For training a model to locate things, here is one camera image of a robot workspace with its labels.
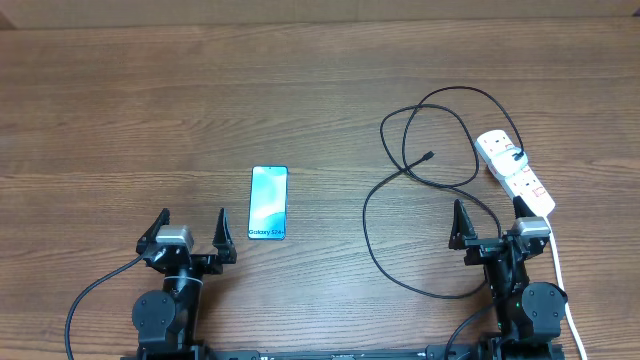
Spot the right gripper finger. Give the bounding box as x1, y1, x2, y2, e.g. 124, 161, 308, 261
512, 196, 536, 218
449, 199, 478, 250

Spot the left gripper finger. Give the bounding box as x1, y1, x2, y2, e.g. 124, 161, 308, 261
212, 208, 237, 264
136, 208, 170, 254

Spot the black USB charging cable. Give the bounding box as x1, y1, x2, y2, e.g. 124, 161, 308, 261
362, 85, 526, 300

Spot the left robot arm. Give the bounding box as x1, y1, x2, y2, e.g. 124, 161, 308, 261
132, 208, 237, 359

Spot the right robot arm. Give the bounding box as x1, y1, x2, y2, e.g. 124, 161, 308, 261
443, 196, 568, 360

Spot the white charger plug adapter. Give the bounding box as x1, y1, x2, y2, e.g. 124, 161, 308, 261
490, 148, 528, 179

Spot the white power strip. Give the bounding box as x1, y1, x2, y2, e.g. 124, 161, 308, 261
474, 130, 555, 217

